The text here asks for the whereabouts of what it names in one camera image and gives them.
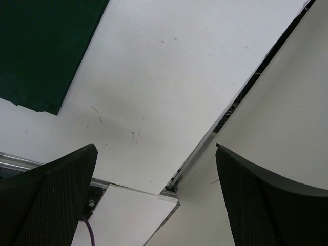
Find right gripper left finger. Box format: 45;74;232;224
1;144;98;245

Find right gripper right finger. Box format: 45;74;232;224
216;144;327;245

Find dark green cloth napkin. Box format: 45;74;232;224
1;1;108;115

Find metal rail bar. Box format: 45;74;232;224
1;153;110;190

